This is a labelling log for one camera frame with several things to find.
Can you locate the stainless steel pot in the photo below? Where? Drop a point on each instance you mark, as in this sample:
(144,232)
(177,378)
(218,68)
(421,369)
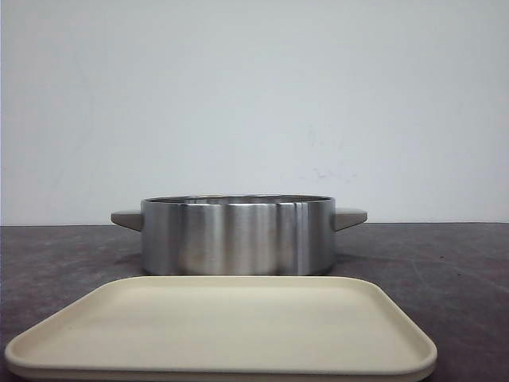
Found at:
(238,235)

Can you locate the beige plastic tray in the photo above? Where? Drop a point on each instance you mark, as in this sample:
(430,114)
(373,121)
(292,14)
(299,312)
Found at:
(226,328)

